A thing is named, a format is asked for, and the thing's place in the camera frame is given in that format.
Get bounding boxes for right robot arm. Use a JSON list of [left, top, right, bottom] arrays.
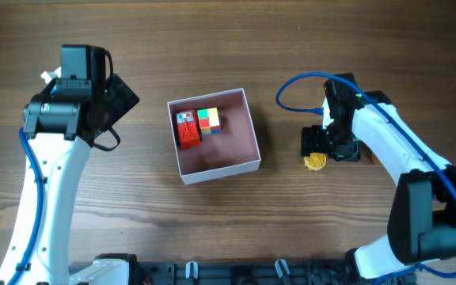
[[301, 73, 456, 284]]

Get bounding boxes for blue right cable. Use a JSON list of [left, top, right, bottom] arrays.
[[275, 71, 456, 285]]

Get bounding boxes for colourful puzzle cube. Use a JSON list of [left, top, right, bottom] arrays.
[[197, 108, 221, 135]]

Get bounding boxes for blue cable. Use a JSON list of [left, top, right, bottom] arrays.
[[6, 127, 47, 285], [275, 71, 456, 285]]

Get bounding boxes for yellow round spinner toy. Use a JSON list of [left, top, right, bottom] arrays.
[[304, 153, 327, 171]]

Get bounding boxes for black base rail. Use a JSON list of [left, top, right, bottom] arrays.
[[69, 253, 371, 285]]

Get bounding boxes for blue left cable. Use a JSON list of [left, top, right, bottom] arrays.
[[6, 127, 47, 285]]

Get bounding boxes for white box pink inside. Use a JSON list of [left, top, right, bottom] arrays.
[[167, 88, 261, 184]]

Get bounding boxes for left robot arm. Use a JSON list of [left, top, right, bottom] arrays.
[[0, 44, 139, 284]]

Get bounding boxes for brown plush toy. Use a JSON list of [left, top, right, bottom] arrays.
[[363, 144, 382, 165]]

